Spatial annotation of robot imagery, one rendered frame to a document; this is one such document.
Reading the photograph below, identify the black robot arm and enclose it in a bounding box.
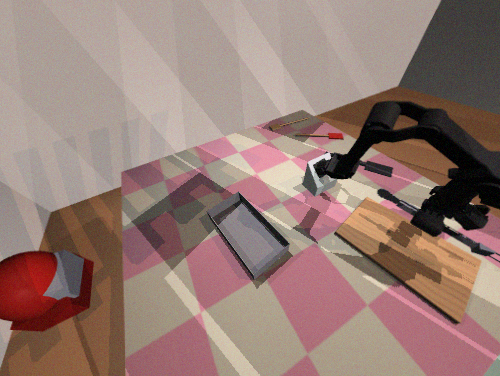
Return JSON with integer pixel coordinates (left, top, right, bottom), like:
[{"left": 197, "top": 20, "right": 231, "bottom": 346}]
[{"left": 313, "top": 101, "right": 500, "bottom": 231}]

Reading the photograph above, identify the light brown wooden board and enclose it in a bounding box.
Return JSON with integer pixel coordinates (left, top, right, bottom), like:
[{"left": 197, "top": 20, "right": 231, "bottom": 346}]
[{"left": 335, "top": 197, "right": 482, "bottom": 324}]

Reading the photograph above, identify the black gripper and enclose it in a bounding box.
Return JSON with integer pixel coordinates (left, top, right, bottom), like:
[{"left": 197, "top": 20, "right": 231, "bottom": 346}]
[{"left": 410, "top": 185, "right": 467, "bottom": 237}]

